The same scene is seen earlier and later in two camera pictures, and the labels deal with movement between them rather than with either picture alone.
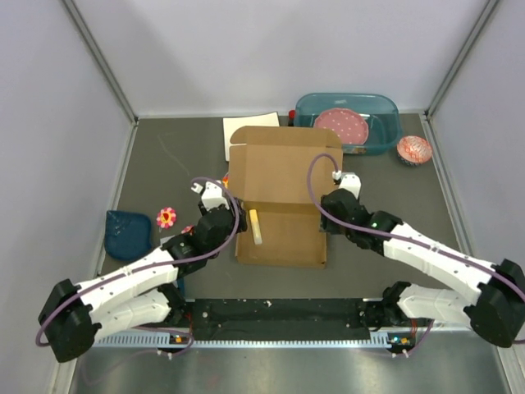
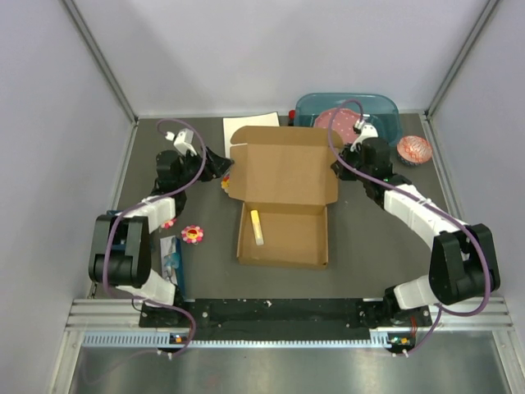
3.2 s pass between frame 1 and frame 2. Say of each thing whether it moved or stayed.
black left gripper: moved
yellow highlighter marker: stayed
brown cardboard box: stayed
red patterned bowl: stayed
